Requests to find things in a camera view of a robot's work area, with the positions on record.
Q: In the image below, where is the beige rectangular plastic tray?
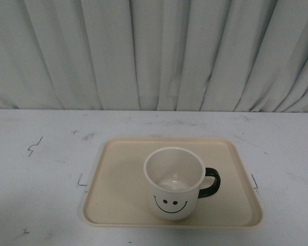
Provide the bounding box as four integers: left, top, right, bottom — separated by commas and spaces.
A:
83, 137, 263, 229

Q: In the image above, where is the white pleated curtain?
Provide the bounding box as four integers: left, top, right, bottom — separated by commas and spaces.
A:
0, 1, 308, 112

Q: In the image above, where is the white smiley face mug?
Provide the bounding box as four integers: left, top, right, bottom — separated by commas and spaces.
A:
143, 147, 221, 221

